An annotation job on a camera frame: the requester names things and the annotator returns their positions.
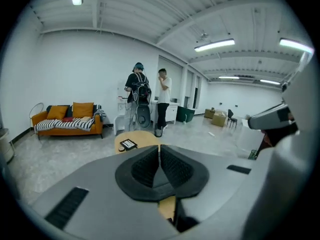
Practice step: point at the black picture frame white print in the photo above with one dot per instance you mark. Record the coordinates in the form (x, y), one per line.
(128, 144)

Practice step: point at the red book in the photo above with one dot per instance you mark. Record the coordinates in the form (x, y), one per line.
(67, 119)

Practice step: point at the black white striped blanket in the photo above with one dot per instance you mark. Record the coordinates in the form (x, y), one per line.
(62, 124)

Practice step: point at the small round brown coaster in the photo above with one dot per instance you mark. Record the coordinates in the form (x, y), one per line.
(121, 149)

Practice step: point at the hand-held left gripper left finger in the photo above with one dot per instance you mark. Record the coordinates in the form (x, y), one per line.
(100, 196)

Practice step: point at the small cardboard box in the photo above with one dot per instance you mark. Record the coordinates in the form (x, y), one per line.
(208, 113)

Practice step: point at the orange sofa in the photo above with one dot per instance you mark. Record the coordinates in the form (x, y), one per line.
(70, 132)

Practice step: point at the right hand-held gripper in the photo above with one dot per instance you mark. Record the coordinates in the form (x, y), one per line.
(295, 171)

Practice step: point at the orange cushion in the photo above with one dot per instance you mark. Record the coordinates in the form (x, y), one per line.
(57, 112)
(82, 110)

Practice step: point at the tan book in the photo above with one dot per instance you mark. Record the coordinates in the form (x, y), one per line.
(85, 119)

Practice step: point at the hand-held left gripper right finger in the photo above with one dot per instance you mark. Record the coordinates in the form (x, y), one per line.
(220, 184)

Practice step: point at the large cardboard box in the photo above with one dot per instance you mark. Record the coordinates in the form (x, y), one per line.
(218, 120)

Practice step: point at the white stool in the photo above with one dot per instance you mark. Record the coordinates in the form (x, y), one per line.
(118, 124)

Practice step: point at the black chair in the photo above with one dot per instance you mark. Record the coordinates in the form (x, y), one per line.
(230, 114)

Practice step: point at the white desk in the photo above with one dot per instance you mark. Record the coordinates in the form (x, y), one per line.
(173, 111)

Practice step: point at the wooden table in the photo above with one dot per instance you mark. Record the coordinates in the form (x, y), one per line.
(142, 137)

